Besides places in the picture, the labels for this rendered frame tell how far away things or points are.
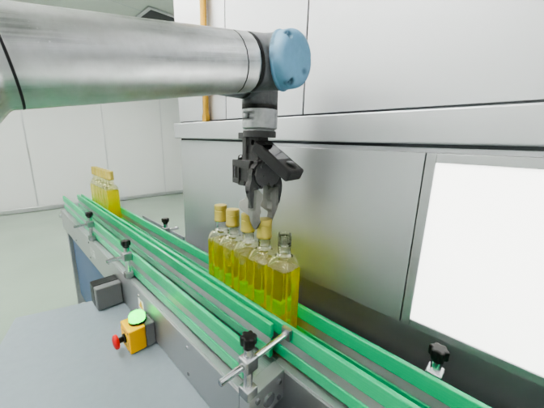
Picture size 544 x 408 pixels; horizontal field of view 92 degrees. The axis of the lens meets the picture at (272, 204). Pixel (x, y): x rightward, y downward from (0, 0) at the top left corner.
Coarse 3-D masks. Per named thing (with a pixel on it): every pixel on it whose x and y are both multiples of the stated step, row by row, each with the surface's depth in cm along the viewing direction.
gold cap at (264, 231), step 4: (264, 220) 58; (268, 220) 59; (260, 224) 59; (264, 224) 58; (268, 224) 59; (260, 228) 59; (264, 228) 59; (268, 228) 59; (260, 232) 59; (264, 232) 59; (268, 232) 59; (260, 236) 59; (264, 236) 59; (268, 236) 59
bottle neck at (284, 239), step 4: (280, 232) 57; (284, 232) 58; (288, 232) 57; (280, 236) 56; (284, 236) 55; (288, 236) 55; (280, 240) 56; (284, 240) 56; (288, 240) 56; (280, 244) 56; (284, 244) 56; (288, 244) 56; (280, 248) 56; (284, 248) 56; (288, 248) 56; (280, 252) 56; (284, 252) 56; (288, 252) 56; (280, 256) 57; (284, 256) 56; (288, 256) 57
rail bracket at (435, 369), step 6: (432, 348) 43; (438, 348) 43; (444, 348) 43; (432, 354) 43; (438, 354) 43; (444, 354) 42; (432, 360) 44; (438, 360) 43; (444, 360) 43; (432, 366) 44; (438, 366) 43; (432, 372) 44; (438, 372) 44; (438, 378) 43
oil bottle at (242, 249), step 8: (240, 240) 66; (256, 240) 66; (240, 248) 64; (248, 248) 63; (240, 256) 64; (248, 256) 62; (240, 264) 64; (248, 264) 63; (240, 272) 65; (240, 280) 65; (240, 288) 66
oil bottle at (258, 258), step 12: (252, 252) 61; (264, 252) 59; (276, 252) 61; (252, 264) 61; (264, 264) 58; (252, 276) 62; (264, 276) 59; (252, 288) 62; (264, 288) 60; (252, 300) 63; (264, 300) 61
